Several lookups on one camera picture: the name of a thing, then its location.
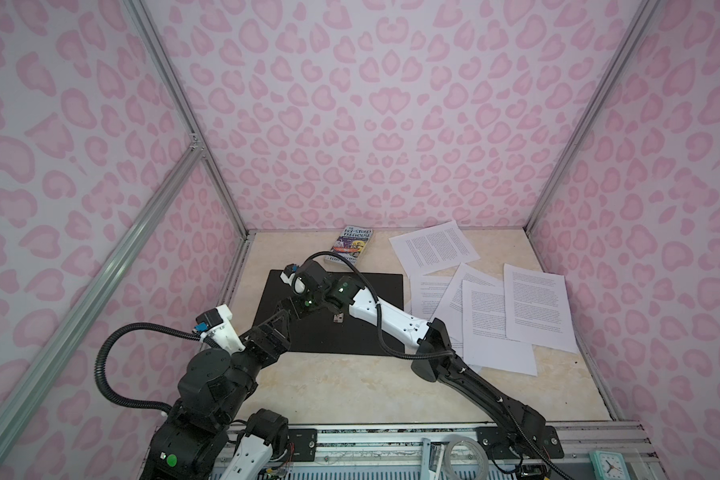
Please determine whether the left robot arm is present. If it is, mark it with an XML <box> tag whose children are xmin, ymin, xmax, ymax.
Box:
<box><xmin>140</xmin><ymin>300</ymin><xmax>303</xmax><ymax>479</ymax></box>

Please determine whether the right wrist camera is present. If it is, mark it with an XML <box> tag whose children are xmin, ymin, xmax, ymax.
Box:
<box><xmin>280</xmin><ymin>264</ymin><xmax>304</xmax><ymax>291</ymax></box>

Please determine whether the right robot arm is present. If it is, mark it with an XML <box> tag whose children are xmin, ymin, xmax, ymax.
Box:
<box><xmin>280</xmin><ymin>256</ymin><xmax>555</xmax><ymax>466</ymax></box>

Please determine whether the printed sheet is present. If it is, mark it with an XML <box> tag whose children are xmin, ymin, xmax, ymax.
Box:
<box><xmin>390</xmin><ymin>220</ymin><xmax>480</xmax><ymax>277</ymax></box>
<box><xmin>410</xmin><ymin>276</ymin><xmax>451</xmax><ymax>320</ymax></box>
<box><xmin>432</xmin><ymin>264</ymin><xmax>500</xmax><ymax>355</ymax></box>
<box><xmin>462</xmin><ymin>281</ymin><xmax>538</xmax><ymax>376</ymax></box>
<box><xmin>503</xmin><ymin>264</ymin><xmax>579</xmax><ymax>354</ymax></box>

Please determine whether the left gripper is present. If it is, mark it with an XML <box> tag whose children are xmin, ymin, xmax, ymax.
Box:
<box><xmin>215</xmin><ymin>307</ymin><xmax>290</xmax><ymax>428</ymax></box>

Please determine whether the black A4 clip folder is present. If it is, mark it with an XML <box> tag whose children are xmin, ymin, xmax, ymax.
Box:
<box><xmin>250</xmin><ymin>268</ymin><xmax>407</xmax><ymax>356</ymax></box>

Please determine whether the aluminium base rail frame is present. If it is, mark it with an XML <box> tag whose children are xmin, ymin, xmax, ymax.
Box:
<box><xmin>136</xmin><ymin>421</ymin><xmax>667</xmax><ymax>480</ymax></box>

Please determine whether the colourful paperback book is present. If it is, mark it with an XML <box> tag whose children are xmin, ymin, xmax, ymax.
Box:
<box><xmin>330</xmin><ymin>225</ymin><xmax>373</xmax><ymax>265</ymax></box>

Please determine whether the clear tube coil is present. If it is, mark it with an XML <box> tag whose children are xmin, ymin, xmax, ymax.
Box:
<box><xmin>440</xmin><ymin>436</ymin><xmax>490</xmax><ymax>480</ymax></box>

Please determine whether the teal alarm clock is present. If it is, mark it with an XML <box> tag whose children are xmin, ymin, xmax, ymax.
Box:
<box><xmin>589</xmin><ymin>450</ymin><xmax>631</xmax><ymax>480</ymax></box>

